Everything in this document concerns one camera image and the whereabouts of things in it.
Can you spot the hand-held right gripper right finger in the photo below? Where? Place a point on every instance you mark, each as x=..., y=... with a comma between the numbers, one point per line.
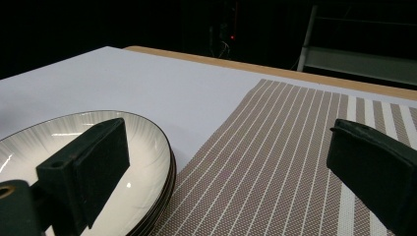
x=373, y=173

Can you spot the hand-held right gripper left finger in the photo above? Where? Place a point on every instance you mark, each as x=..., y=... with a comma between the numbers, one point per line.
x=83, y=170

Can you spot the white plate with dark rim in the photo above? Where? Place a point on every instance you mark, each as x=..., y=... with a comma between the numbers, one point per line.
x=146, y=154
x=152, y=213
x=160, y=213

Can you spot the white table cover sheet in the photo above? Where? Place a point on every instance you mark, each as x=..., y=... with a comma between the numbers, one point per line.
x=131, y=82

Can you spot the brown striped woven placemat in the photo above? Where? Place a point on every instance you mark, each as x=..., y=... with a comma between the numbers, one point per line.
x=262, y=157

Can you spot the dark equipment with red light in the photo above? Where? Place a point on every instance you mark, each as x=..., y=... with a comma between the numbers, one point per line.
x=232, y=37

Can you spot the white metal desk frame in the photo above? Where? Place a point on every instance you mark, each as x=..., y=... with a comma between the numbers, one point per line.
x=354, y=64

